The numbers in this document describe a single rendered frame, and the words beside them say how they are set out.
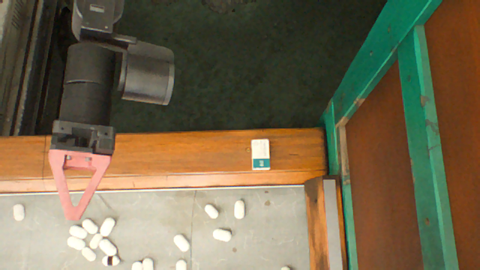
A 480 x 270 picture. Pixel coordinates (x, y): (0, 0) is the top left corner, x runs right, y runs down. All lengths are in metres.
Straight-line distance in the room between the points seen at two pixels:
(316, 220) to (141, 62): 0.48
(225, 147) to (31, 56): 0.84
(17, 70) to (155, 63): 1.06
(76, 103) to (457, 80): 0.40
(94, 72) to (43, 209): 0.54
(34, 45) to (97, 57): 1.09
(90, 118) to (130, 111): 1.31
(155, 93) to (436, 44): 0.32
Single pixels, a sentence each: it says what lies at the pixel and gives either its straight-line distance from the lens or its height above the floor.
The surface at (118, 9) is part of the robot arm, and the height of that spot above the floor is 1.22.
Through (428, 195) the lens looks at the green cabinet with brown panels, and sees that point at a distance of 0.55.
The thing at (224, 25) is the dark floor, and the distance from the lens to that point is 1.98.
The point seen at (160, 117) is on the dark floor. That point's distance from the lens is 1.86.
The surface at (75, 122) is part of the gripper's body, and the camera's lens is 0.56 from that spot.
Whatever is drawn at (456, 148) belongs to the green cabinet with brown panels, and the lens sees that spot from 0.51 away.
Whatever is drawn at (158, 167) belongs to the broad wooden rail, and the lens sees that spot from 1.02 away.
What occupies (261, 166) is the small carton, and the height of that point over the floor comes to 0.79.
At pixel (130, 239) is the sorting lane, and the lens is 1.04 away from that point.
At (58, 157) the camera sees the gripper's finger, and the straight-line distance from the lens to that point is 0.58.
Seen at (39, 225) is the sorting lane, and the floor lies 0.74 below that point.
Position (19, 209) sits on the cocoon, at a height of 0.76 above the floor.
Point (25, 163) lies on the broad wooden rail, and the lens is 1.10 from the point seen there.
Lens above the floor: 1.76
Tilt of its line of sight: 75 degrees down
